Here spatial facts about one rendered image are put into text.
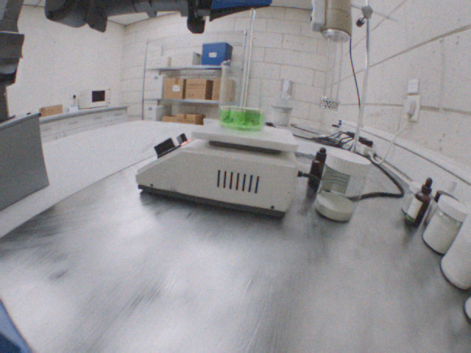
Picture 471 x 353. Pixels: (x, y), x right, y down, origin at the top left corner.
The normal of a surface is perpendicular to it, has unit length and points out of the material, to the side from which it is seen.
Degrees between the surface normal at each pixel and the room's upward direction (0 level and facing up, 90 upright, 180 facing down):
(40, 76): 90
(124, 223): 0
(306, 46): 90
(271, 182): 90
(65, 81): 90
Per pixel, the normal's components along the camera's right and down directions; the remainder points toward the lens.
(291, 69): -0.27, 0.33
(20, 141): 0.96, 0.18
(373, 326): 0.10, -0.92
